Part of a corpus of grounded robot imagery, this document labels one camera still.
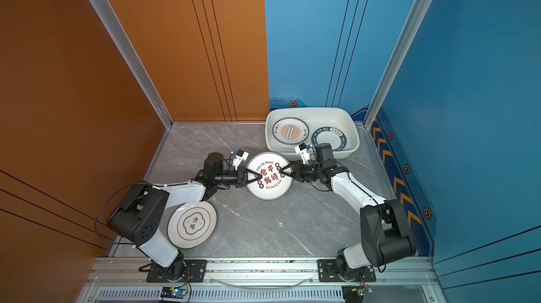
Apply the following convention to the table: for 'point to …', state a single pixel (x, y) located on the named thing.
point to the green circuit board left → (174, 292)
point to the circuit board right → (354, 294)
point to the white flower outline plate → (191, 224)
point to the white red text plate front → (272, 184)
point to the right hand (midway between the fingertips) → (281, 173)
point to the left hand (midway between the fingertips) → (261, 177)
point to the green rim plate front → (332, 135)
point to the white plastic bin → (315, 118)
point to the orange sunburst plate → (290, 131)
